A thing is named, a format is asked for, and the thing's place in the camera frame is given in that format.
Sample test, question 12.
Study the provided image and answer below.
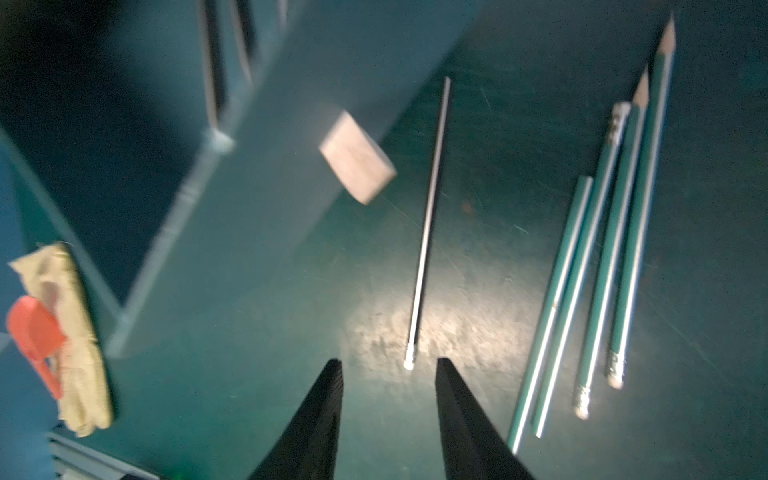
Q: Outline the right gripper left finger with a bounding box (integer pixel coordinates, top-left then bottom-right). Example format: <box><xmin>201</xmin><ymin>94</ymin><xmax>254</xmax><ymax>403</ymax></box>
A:
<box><xmin>250</xmin><ymin>359</ymin><xmax>344</xmax><ymax>479</ymax></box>

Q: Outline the lone black pencil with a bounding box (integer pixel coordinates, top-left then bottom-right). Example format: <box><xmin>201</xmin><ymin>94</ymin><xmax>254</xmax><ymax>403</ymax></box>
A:
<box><xmin>198</xmin><ymin>0</ymin><xmax>227</xmax><ymax>130</ymax></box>

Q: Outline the beige cloth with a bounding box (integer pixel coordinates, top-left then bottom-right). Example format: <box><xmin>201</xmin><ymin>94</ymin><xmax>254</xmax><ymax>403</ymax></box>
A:
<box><xmin>9</xmin><ymin>242</ymin><xmax>113</xmax><ymax>438</ymax></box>

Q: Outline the aluminium front rail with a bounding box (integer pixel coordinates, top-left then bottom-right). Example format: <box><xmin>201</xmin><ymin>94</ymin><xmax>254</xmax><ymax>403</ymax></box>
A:
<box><xmin>46</xmin><ymin>432</ymin><xmax>160</xmax><ymax>479</ymax></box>

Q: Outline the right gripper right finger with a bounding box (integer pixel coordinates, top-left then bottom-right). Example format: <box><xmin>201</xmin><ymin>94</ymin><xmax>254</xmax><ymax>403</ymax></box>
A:
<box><xmin>435</xmin><ymin>358</ymin><xmax>533</xmax><ymax>479</ymax></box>

